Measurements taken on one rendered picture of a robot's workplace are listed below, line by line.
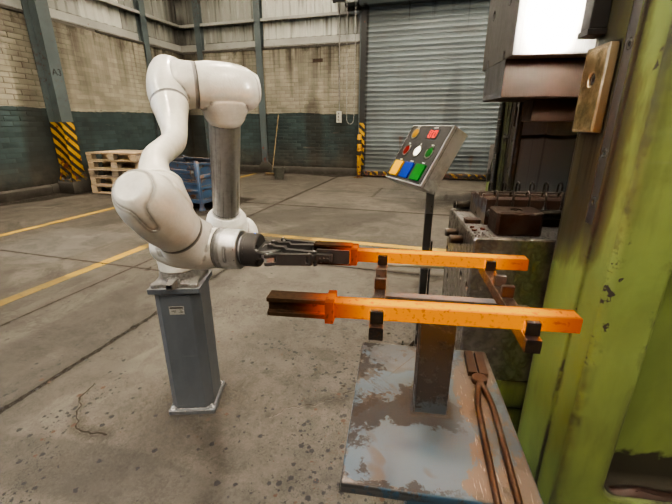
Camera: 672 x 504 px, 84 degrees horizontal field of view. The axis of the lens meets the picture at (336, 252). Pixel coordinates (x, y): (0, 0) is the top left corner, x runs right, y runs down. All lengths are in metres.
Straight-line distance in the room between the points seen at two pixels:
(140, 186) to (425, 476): 0.66
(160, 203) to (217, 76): 0.60
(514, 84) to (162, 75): 0.95
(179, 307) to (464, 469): 1.21
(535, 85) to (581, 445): 0.90
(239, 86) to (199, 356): 1.07
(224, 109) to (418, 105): 8.08
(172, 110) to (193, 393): 1.18
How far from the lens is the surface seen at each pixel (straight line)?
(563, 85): 1.23
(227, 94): 1.23
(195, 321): 1.62
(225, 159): 1.35
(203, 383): 1.78
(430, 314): 0.55
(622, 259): 0.90
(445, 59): 9.23
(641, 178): 0.87
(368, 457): 0.70
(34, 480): 1.89
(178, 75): 1.22
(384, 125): 9.26
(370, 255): 0.77
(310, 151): 9.81
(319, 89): 9.74
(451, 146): 1.66
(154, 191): 0.71
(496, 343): 1.21
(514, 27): 1.16
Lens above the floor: 1.20
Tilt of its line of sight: 19 degrees down
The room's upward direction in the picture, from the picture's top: straight up
